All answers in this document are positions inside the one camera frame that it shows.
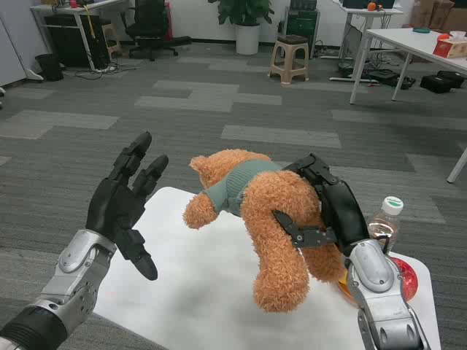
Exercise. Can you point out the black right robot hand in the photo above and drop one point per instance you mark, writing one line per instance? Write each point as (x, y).
(343, 211)

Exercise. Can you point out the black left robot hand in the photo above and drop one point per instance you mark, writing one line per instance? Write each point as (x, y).
(109, 208)

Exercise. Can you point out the brown teddy bear green sweater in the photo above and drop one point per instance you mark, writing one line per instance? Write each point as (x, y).
(277, 211)

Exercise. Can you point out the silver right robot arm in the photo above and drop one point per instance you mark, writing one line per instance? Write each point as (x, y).
(379, 299)

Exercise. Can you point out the clear water bottle white cap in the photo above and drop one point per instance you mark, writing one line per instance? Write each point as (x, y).
(385, 226)

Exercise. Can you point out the red apple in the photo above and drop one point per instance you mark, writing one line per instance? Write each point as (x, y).
(408, 279)

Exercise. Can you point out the white table leg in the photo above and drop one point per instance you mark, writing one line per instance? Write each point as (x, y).
(458, 166)

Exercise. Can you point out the white power strip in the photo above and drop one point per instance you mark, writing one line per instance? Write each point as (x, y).
(106, 68)

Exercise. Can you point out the flat black case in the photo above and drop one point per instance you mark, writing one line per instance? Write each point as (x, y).
(383, 77)

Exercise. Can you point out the black waste bin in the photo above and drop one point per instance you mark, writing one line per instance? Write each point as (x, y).
(49, 67)

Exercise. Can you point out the black bags on floor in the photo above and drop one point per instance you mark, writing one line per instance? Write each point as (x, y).
(441, 82)

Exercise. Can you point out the beige stool brown cushion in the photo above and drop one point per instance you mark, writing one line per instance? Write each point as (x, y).
(289, 54)

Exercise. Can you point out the small beige stool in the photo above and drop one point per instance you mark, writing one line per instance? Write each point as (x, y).
(111, 36)

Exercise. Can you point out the black cabinet under desk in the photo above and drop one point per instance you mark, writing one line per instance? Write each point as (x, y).
(69, 40)

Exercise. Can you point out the large white table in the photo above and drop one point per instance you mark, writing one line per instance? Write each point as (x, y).
(405, 42)

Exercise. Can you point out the white partition panel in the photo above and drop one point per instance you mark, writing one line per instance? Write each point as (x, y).
(11, 54)

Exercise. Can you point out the black office chair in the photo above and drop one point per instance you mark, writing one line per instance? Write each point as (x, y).
(147, 22)

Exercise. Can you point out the black green equipment rack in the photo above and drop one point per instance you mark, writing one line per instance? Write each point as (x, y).
(301, 25)

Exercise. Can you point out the red narrow object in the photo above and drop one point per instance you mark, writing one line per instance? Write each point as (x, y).
(168, 22)

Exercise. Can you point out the red tissue box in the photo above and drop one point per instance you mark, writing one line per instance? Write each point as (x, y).
(450, 47)

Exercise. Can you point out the white plant pot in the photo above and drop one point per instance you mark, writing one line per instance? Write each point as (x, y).
(248, 38)

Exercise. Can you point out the green round dish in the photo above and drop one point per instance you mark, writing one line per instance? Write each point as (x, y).
(422, 30)

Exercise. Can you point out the white desk with equipment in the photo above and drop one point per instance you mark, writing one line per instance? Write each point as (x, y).
(365, 12)

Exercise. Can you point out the white desk with clutter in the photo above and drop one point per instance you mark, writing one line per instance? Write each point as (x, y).
(82, 9)

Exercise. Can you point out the small orange fruit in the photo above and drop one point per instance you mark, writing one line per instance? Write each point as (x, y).
(443, 36)

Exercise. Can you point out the orange fruit on desk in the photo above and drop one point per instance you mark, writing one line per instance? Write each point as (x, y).
(372, 6)

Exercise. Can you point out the brown cardboard boxes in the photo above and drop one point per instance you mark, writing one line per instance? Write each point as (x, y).
(438, 14)

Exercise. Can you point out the green leafy plant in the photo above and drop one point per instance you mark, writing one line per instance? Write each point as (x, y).
(244, 11)

